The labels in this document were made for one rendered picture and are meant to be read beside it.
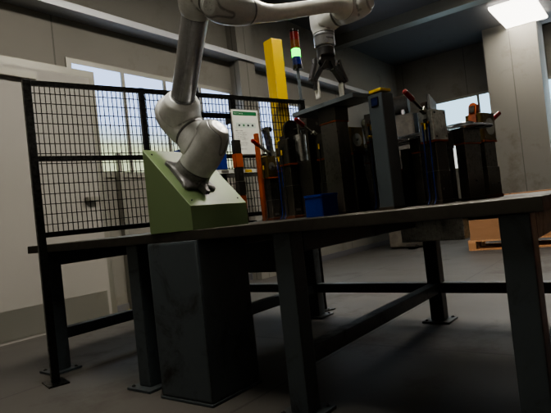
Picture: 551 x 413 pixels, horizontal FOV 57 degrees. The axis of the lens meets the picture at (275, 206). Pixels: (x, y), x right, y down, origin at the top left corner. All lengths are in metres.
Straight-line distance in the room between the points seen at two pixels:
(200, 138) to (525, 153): 7.58
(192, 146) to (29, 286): 2.49
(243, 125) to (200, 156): 1.35
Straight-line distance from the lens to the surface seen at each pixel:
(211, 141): 2.09
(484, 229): 7.00
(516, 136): 9.26
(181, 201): 2.08
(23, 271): 4.30
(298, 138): 2.50
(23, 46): 4.70
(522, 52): 9.44
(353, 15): 2.15
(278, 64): 3.80
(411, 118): 8.22
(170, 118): 2.19
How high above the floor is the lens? 0.72
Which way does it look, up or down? 1 degrees up
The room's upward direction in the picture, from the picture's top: 6 degrees counter-clockwise
